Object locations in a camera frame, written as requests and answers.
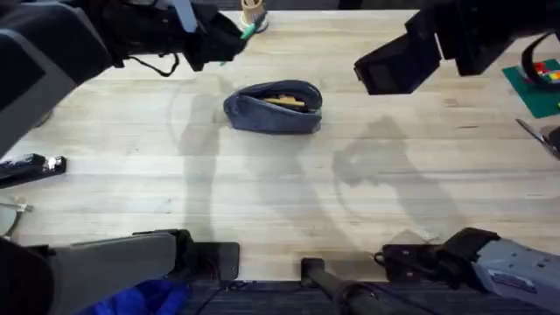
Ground green pen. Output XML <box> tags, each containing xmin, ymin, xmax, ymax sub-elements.
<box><xmin>218</xmin><ymin>11</ymin><xmax>269</xmax><ymax>67</ymax></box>

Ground scissors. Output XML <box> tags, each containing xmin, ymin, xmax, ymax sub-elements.
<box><xmin>514</xmin><ymin>117</ymin><xmax>560</xmax><ymax>161</ymax></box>

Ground blue cloth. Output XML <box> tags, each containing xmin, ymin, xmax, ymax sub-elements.
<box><xmin>73</xmin><ymin>278</ymin><xmax>190</xmax><ymax>315</ymax></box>

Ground black tube stand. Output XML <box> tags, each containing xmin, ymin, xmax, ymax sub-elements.
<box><xmin>300</xmin><ymin>257</ymin><xmax>390</xmax><ymax>315</ymax></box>

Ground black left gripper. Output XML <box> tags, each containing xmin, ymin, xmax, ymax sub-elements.
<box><xmin>101</xmin><ymin>0</ymin><xmax>247</xmax><ymax>74</ymax></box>

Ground black rail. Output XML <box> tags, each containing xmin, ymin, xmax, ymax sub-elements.
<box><xmin>181</xmin><ymin>279</ymin><xmax>560</xmax><ymax>315</ymax></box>

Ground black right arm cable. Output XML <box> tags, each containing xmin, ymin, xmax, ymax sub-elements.
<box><xmin>520</xmin><ymin>31</ymin><xmax>560</xmax><ymax>89</ymax></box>

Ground black tool with silver tip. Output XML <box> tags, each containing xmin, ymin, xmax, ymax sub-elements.
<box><xmin>0</xmin><ymin>152</ymin><xmax>67</xmax><ymax>190</ymax></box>

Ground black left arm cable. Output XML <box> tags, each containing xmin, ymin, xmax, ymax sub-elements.
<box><xmin>125</xmin><ymin>52</ymin><xmax>181</xmax><ymax>79</ymax></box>

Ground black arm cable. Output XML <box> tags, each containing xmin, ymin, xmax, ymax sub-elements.
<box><xmin>520</xmin><ymin>31</ymin><xmax>560</xmax><ymax>89</ymax></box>
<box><xmin>125</xmin><ymin>52</ymin><xmax>181</xmax><ymax>79</ymax></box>

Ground green board with toy blocks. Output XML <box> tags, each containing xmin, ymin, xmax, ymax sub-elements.
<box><xmin>501</xmin><ymin>58</ymin><xmax>560</xmax><ymax>120</ymax></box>

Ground blue-grey soft zip bag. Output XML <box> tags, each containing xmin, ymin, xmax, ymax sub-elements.
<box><xmin>222</xmin><ymin>79</ymin><xmax>325</xmax><ymax>136</ymax></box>

